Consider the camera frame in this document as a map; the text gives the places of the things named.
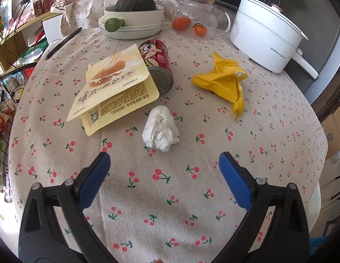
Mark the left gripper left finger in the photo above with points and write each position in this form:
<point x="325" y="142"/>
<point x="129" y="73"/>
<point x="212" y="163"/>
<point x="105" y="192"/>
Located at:
<point x="41" y="238"/>

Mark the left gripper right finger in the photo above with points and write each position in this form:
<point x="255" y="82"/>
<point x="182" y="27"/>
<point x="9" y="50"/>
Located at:
<point x="274" y="228"/>

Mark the white tissue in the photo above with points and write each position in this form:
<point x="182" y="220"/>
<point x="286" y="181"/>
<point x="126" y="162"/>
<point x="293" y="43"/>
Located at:
<point x="160" y="131"/>

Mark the yellow bread snack pouch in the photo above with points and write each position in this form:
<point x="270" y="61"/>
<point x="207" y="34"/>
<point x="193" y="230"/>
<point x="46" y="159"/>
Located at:
<point x="114" y="87"/>

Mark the red drink can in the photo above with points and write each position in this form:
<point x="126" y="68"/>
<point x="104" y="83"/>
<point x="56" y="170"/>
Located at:
<point x="156" y="57"/>

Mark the white trash bin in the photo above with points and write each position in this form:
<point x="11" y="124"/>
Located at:
<point x="313" y="207"/>

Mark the lower cardboard box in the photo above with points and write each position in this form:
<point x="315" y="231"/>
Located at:
<point x="331" y="126"/>

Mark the crumpled yellow wrapper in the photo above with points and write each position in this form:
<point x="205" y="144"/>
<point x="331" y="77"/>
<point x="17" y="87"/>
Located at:
<point x="224" y="81"/>

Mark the cherry print tablecloth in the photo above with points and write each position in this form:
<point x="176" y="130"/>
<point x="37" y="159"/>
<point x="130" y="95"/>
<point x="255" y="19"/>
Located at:
<point x="173" y="205"/>

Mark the white electric cooking pot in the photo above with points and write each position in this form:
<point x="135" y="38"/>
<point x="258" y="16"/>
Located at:
<point x="262" y="33"/>

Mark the black pen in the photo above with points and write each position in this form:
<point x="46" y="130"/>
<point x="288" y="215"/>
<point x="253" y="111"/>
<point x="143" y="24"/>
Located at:
<point x="62" y="43"/>

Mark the green lime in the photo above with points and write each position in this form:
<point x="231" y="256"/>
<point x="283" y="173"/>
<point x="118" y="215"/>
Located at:
<point x="114" y="24"/>

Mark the small tangerine right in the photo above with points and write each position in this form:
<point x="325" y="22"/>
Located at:
<point x="200" y="30"/>

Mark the small tangerine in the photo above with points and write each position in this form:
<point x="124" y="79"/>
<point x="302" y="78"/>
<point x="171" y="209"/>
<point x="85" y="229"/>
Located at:
<point x="200" y="30"/>
<point x="181" y="24"/>

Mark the dark grey refrigerator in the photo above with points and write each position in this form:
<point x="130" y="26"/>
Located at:
<point x="320" y="21"/>

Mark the stacked white dishes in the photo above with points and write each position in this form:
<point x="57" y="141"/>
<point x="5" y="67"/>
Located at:
<point x="138" y="25"/>

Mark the glass teapot with lid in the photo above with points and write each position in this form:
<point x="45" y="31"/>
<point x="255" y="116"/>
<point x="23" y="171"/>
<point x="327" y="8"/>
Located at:
<point x="203" y="12"/>

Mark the small tangerine left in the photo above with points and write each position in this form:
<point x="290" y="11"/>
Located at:
<point x="181" y="24"/>

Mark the dark green pumpkin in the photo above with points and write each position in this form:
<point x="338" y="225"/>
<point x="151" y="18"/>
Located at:
<point x="135" y="5"/>

